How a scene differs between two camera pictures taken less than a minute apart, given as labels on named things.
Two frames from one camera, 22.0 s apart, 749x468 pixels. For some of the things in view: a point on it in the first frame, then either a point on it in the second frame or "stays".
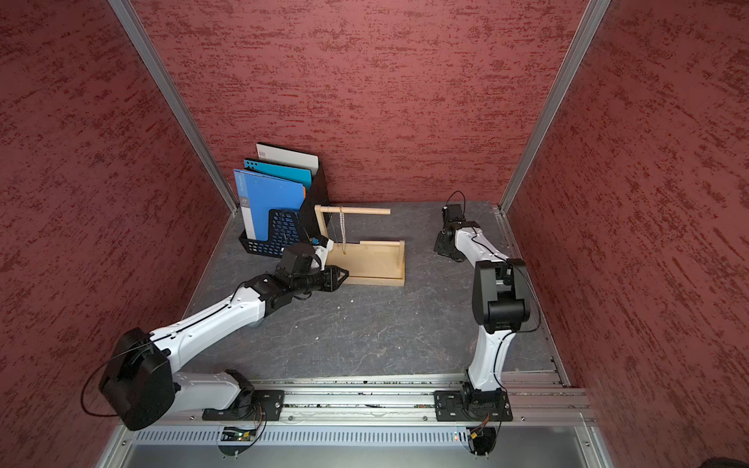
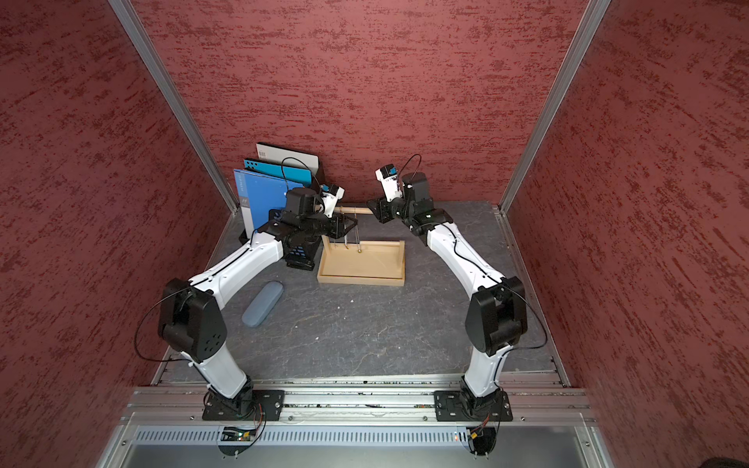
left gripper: [332, 272] → [337, 225]
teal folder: [301, 175] stays
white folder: [288, 157] stays
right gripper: [441, 251] → [383, 211]
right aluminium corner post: [594, 15] stays
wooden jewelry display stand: [380, 263] stays
